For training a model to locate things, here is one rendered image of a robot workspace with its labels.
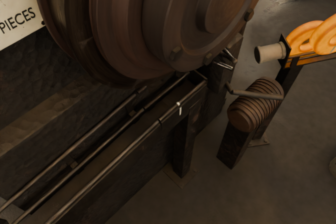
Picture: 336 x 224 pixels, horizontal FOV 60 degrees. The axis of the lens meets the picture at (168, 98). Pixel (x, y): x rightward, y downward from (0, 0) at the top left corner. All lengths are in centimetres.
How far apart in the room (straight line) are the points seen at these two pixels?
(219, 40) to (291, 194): 113
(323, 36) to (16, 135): 79
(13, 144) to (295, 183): 130
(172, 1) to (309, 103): 156
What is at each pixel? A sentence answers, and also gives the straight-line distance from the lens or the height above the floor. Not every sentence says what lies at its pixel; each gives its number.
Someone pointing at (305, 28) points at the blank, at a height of 77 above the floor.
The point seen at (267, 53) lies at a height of 69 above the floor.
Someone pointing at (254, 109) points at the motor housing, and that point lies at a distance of 108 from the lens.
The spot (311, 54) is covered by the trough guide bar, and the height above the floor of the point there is 66.
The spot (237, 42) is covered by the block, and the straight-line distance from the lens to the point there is 90.
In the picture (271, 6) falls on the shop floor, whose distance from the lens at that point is 240.
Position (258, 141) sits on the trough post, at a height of 1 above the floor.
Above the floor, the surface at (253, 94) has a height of 57.
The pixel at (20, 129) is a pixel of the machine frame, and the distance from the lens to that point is 69.
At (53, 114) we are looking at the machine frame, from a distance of 68.
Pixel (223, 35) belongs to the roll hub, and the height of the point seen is 102.
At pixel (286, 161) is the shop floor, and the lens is 164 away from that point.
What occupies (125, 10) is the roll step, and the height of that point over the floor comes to 116.
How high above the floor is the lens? 141
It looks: 56 degrees down
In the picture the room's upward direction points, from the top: straight up
